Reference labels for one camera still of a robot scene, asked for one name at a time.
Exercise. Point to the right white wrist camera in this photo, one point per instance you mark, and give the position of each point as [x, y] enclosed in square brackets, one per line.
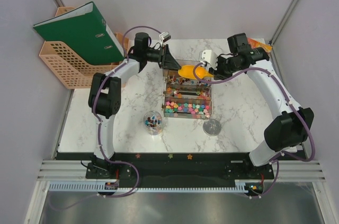
[209, 58]

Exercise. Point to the Roald Dahl book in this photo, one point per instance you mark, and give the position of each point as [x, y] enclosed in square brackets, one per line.
[256, 44]

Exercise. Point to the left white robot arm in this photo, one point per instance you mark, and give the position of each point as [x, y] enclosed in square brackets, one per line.
[105, 92]

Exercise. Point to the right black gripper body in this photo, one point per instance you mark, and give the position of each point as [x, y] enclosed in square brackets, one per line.
[225, 68]

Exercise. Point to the white slotted cable duct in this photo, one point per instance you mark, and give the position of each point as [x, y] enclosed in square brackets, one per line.
[101, 186]

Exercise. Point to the clear round lid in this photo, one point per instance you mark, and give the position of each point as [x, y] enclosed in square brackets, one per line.
[212, 127]

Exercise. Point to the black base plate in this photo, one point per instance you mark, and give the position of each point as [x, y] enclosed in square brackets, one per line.
[158, 169]

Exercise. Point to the clear four-compartment candy box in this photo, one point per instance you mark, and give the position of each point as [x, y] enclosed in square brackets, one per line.
[186, 98]

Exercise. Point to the peach plastic file rack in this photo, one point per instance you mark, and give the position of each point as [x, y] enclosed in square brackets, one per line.
[72, 70]

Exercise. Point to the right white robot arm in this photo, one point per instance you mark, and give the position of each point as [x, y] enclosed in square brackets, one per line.
[291, 122]

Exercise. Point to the green ring binder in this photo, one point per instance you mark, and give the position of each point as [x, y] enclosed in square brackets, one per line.
[85, 30]

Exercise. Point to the clear plastic cup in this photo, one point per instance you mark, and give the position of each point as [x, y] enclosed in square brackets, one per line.
[153, 123]

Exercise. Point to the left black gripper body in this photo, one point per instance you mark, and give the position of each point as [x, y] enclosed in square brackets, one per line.
[162, 54]

